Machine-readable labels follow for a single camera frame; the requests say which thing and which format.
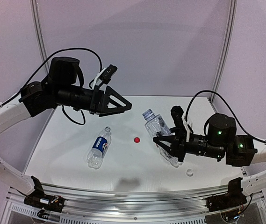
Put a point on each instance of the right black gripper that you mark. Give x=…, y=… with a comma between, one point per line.
x=178, y=145

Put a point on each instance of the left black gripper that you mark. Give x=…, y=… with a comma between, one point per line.
x=97, y=100

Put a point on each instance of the clear bottle red cap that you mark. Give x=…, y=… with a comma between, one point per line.
x=172, y=160

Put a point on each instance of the crushed bottle red cap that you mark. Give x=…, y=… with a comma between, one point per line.
x=153, y=122

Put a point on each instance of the white bottle cap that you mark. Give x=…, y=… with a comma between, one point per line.
x=189, y=172

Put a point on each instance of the Pepsi label plastic bottle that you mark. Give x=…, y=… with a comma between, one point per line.
x=96, y=155

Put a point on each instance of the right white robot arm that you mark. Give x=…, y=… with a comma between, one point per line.
x=237, y=150

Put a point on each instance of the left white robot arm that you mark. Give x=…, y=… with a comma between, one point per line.
x=34, y=99

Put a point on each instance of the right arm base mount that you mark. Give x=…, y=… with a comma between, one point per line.
x=232, y=198

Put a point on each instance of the front aluminium rail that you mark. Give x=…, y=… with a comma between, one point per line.
x=109, y=207

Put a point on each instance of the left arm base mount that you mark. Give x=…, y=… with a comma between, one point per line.
x=46, y=203

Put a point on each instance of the left aluminium frame post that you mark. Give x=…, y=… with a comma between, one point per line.
x=38, y=29

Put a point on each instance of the aluminium frame post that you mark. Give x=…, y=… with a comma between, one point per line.
x=226, y=44
x=38, y=29

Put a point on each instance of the right aluminium frame post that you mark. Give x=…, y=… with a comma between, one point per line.
x=226, y=44

